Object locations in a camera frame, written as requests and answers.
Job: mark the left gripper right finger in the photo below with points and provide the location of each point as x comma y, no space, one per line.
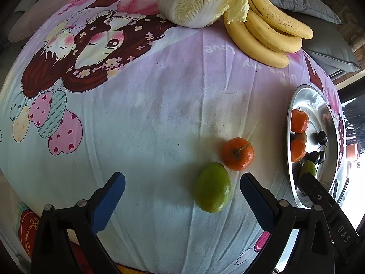
313,251

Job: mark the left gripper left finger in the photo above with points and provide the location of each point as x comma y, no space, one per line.
52,252

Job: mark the green mango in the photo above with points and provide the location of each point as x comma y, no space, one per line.
212,188
306,166

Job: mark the brown longan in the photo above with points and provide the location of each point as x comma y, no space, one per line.
300,136

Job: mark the orange tangerine with stem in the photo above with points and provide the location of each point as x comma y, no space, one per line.
299,121

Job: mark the cartoon print tablecloth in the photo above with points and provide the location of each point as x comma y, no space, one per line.
112,85

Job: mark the steel round tray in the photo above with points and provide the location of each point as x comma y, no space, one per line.
311,101

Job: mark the grey leather cushion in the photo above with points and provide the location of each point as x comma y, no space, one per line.
328,48

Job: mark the middle banana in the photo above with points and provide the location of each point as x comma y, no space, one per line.
269,37

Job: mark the bottom banana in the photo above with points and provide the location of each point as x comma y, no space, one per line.
251,47

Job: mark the napa cabbage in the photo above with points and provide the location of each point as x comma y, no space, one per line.
201,13

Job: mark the grey fabric pillow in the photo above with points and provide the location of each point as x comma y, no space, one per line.
315,8

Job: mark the top spotted banana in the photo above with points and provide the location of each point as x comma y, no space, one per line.
279,20

